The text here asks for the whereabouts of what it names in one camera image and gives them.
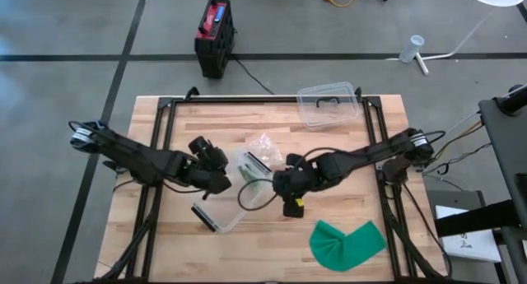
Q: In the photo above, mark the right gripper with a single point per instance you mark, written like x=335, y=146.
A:
x=298, y=179

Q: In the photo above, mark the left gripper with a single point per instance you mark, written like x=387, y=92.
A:
x=210, y=158

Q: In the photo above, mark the clear container with black clips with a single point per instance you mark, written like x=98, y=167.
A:
x=203, y=219

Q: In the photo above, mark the teal elastic bandage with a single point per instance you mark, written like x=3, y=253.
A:
x=341, y=251

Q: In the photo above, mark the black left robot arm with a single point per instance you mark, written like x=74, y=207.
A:
x=144, y=162

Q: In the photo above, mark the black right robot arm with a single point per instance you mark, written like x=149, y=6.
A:
x=362, y=156

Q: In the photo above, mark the clear plastic lid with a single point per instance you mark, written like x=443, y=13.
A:
x=341, y=115

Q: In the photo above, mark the red black battery crate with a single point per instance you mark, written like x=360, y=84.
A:
x=214, y=49

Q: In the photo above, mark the grey cabinet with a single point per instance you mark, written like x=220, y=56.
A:
x=453, y=199

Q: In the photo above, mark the white lamp stand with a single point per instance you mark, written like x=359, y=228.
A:
x=423, y=66

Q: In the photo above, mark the white paper box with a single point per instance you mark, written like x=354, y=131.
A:
x=465, y=243

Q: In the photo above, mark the black equipment stand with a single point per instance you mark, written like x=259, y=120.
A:
x=502, y=144

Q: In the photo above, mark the black frame clamp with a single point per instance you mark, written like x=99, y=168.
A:
x=191, y=94
x=358, y=92

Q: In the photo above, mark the black aluminium table frame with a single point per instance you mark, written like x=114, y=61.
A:
x=267, y=99

